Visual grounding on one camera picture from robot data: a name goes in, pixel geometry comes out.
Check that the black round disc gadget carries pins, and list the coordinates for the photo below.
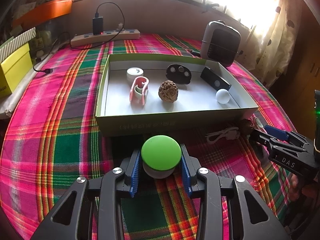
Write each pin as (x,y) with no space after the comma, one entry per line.
(178,74)

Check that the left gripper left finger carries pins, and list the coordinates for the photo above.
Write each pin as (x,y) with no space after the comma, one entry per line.
(72,216)

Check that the white power strip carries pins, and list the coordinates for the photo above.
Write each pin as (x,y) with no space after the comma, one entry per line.
(113,35)

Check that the shallow cardboard box tray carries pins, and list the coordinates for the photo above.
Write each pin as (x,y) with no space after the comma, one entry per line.
(196,104)

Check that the person right hand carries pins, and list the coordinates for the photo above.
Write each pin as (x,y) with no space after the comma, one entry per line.
(299,187)

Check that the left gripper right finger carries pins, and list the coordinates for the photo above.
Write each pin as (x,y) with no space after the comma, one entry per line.
(249,216)

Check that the grey portable fan heater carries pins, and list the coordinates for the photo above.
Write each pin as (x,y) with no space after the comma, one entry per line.
(220,43)

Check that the striped green white box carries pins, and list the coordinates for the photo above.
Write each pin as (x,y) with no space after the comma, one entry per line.
(14,43)

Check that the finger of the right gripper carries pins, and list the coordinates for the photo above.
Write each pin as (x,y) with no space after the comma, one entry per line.
(277,133)
(263,139)

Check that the cream dotted curtain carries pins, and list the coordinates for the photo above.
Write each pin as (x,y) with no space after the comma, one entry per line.
(268,49)

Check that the green cap knob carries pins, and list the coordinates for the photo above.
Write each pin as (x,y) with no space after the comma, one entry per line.
(160,155)

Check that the orange tray shelf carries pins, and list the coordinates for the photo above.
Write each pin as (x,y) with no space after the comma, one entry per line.
(43,13)

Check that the brown walnut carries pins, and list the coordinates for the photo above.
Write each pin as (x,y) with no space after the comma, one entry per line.
(168,91)
(245,126)

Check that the plaid pink green blanket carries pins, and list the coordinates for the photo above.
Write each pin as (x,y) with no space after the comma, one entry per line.
(53,138)

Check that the black rectangular device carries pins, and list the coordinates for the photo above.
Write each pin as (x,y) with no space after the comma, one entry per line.
(214,80)

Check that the yellow box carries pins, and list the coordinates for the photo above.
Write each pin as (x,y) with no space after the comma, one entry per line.
(14,68)

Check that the white knob with screw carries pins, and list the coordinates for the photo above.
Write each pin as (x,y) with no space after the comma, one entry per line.
(223,96)

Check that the pink clip with mint button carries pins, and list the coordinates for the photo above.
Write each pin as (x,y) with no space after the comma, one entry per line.
(257,123)

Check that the black charger with cable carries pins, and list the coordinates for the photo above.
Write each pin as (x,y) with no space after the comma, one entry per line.
(97,27)

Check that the white round tape roll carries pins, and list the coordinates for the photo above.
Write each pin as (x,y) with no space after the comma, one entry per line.
(132,73)

